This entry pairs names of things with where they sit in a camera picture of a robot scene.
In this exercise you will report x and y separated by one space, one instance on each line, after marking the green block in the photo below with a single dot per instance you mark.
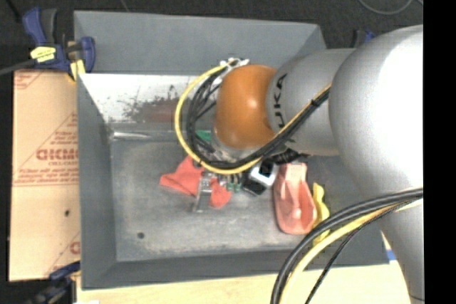
203 135

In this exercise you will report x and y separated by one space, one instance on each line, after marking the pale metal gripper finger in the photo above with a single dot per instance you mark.
207 196
200 196

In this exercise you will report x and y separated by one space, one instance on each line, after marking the brown cardboard board, red print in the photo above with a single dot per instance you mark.
42 195

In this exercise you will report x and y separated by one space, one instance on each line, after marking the red-orange cloth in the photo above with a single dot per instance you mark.
180 178

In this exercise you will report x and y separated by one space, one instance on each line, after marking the grey metal bin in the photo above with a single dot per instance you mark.
156 210

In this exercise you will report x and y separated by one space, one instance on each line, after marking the black cylinder on white bracket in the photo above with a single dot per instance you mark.
255 188

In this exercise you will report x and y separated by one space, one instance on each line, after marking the yellow plastic toy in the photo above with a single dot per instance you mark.
320 206

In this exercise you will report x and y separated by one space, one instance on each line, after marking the pink soft toy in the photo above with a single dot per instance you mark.
292 203

